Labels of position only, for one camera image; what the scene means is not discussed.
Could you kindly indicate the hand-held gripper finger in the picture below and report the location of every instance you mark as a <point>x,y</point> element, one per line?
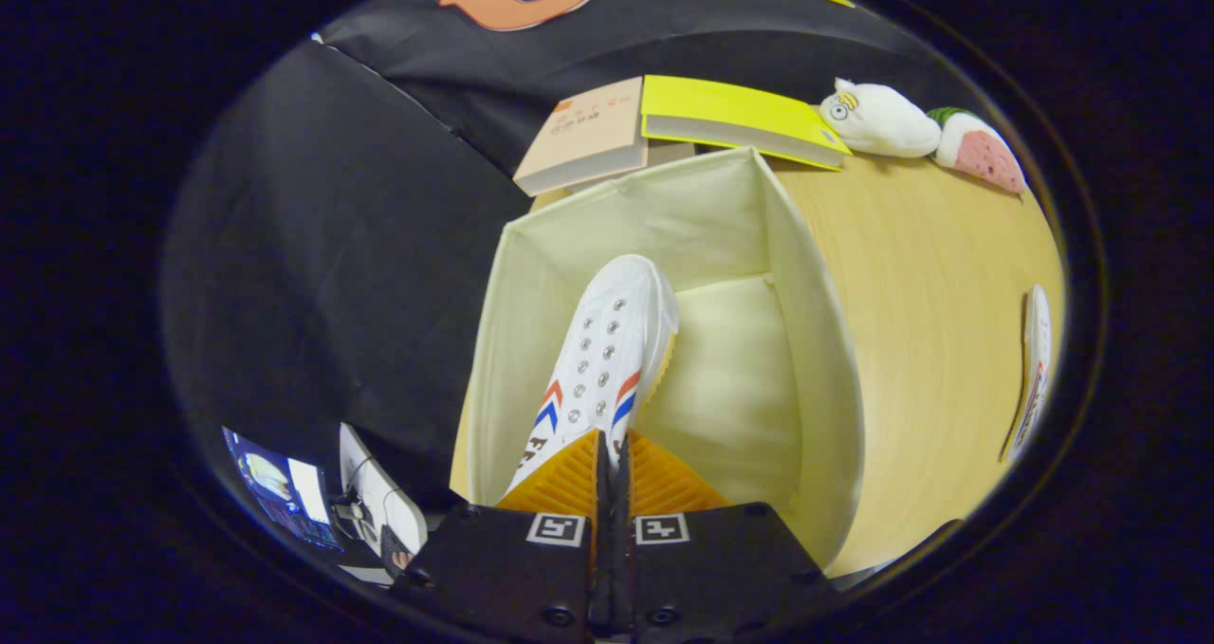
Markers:
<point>603,530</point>
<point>626,530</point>

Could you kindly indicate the grey fabric storage box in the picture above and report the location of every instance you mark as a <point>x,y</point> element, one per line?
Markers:
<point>730,388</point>

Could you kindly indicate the white canvas shoe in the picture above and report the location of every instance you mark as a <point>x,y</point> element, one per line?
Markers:
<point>607,340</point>
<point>1039,340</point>

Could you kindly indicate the white laptop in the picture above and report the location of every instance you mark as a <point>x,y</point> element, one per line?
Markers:
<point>375,487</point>

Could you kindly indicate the blue display screen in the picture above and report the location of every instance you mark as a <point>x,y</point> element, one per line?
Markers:
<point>275,487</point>

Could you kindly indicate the tan cover book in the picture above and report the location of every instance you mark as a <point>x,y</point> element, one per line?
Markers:
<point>588,132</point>

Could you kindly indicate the black backdrop cloth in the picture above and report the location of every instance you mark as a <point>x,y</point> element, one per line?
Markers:
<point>313,246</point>

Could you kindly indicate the yellow cover book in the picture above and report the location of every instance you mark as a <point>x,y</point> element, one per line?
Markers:
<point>730,108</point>

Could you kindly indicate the white plush toy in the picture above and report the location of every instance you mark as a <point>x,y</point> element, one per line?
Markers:
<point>877,120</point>

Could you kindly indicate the watermelon slice plush toy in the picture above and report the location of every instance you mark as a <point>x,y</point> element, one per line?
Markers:
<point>982,151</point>

